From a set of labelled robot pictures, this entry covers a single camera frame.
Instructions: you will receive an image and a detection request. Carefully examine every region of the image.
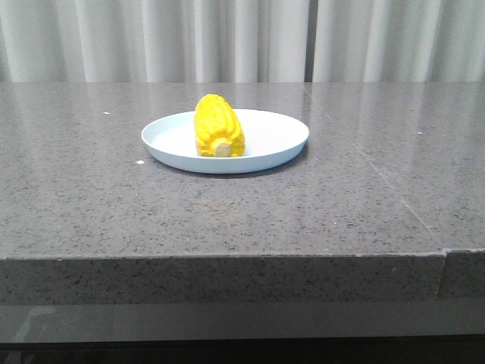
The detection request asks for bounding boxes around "white pleated curtain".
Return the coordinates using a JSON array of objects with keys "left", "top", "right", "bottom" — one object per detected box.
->
[{"left": 1, "top": 1, "right": 484, "bottom": 83}]

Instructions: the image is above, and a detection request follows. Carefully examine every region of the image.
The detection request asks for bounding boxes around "light blue round plate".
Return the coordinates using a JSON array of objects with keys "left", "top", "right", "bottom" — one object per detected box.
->
[{"left": 141, "top": 109, "right": 309, "bottom": 174}]

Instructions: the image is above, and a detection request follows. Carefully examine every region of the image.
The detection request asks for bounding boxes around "yellow toy corn cob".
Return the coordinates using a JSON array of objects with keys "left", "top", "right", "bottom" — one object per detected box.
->
[{"left": 193, "top": 94, "right": 246, "bottom": 158}]

